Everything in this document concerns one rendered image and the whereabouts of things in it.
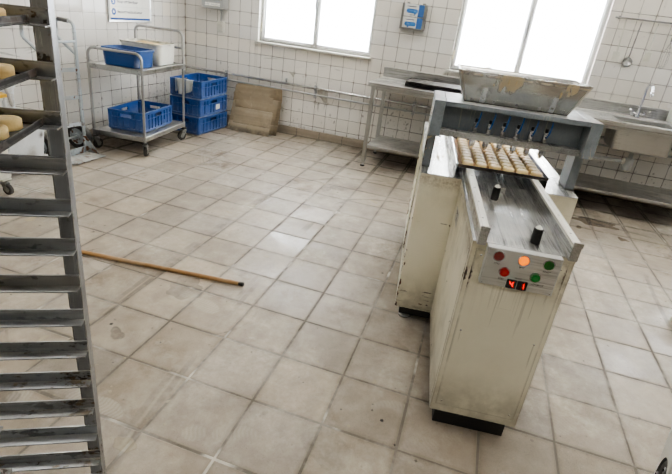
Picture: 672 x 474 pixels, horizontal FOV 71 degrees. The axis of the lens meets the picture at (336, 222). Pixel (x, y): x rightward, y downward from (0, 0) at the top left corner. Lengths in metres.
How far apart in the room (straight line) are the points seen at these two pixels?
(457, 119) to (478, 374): 1.13
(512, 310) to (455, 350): 0.26
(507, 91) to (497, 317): 1.01
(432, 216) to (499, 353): 0.78
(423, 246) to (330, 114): 3.71
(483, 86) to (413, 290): 1.06
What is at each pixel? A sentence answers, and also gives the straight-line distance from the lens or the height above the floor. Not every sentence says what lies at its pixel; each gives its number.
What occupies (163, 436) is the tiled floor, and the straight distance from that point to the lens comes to 2.00.
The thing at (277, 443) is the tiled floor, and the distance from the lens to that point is 1.95.
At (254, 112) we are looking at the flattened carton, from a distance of 6.04.
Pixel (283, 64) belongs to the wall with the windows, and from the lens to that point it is 6.07.
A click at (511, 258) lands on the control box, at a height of 0.81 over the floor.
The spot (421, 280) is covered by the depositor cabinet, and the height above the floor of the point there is 0.27.
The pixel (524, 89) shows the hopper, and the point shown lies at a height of 1.27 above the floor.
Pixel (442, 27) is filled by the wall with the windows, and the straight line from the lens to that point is 5.58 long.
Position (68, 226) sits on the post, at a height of 1.00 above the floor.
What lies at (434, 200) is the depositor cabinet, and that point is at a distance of 2.33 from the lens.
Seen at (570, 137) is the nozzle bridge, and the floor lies 1.09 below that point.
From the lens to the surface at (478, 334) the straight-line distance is 1.85.
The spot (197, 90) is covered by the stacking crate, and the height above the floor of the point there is 0.51.
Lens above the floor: 1.48
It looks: 24 degrees down
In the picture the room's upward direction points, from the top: 7 degrees clockwise
